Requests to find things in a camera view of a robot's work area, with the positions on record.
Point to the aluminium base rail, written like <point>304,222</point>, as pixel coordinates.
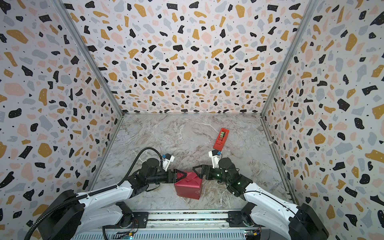
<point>183,225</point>

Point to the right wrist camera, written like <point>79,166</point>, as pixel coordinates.
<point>215,156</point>

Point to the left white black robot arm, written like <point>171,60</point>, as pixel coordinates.
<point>71,214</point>

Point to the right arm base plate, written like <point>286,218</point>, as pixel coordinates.
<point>242,218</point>

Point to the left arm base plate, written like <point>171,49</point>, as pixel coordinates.
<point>130,219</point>

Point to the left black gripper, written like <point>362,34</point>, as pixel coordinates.
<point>173,179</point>

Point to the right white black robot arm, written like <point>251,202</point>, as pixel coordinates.
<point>289,220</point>

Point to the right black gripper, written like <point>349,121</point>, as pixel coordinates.
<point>204,171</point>

